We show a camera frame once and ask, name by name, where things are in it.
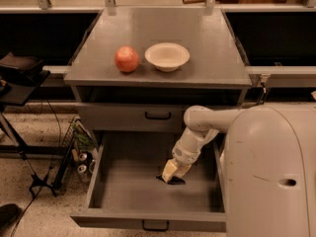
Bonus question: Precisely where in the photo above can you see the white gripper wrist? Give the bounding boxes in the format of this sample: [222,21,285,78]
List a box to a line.
[162,140,200,183]

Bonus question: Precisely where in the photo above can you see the blue rxbar blueberry packet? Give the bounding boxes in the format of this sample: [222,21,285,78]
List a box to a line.
[156,175,186,185]

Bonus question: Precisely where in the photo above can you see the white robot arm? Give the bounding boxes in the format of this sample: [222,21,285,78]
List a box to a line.
[162,104,316,237]

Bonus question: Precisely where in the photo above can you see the open grey middle drawer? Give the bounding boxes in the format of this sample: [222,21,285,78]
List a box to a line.
[71,132,226,232]

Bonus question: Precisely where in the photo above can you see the closed grey top drawer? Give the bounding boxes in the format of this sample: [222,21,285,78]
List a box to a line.
[77,103,185,132]

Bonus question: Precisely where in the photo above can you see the grey wooden drawer cabinet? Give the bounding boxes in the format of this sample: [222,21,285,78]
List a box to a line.
[65,7,251,143]

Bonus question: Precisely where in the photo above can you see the white paper bowl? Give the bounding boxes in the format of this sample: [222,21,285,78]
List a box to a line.
[145,42,190,72]

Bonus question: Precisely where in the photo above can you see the red apple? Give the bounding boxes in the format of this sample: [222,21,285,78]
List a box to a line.
[115,45,139,73]

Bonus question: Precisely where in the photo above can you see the black shoe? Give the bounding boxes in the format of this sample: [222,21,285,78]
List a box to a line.
[0,203,20,228]

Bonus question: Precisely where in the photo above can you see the black tripod stand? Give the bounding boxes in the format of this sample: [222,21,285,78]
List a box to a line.
[0,70,56,198]

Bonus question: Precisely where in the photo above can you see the black bag on stand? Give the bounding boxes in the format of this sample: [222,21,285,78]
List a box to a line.
[0,52,43,85]

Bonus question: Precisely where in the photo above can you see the wire basket with cans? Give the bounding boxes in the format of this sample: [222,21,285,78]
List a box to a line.
[52,117,97,189]

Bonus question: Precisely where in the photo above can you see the black power cable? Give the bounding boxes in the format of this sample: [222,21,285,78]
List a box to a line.
[256,81,269,106]

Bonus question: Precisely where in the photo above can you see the wooden hammer handle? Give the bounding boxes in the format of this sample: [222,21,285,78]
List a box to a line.
[182,0,219,4]

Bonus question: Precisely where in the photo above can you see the metal rail frame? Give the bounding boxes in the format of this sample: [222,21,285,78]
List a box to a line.
[0,0,316,17]

